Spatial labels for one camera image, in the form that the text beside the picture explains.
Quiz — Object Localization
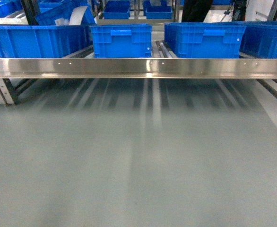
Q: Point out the steel roller shelf rack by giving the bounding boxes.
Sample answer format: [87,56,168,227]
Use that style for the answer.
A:
[0,40,277,105]

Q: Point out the blue bin front left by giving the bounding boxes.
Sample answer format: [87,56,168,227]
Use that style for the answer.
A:
[90,24,152,58]

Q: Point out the blue bin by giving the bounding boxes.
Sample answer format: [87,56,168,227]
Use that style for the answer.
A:
[235,21,277,59]
[0,25,92,58]
[164,22,246,59]
[90,24,152,58]

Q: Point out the blue bin front right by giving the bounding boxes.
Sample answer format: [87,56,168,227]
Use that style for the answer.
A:
[164,22,246,59]

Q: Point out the small blue tray right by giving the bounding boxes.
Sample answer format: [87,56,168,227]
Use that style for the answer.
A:
[143,0,173,19]

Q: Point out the small blue tray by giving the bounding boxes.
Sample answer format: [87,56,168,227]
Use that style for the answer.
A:
[103,0,130,19]
[143,0,173,19]

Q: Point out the small blue tray left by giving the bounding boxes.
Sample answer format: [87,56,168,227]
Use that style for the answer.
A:
[103,0,130,19]

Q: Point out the person in black trousers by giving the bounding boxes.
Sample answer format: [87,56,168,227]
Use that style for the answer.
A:
[182,0,213,23]

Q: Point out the blue bin far left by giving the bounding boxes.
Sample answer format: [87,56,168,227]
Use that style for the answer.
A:
[0,25,92,58]

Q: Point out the blue bin far right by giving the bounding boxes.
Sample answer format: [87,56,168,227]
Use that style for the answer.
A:
[235,21,277,59]

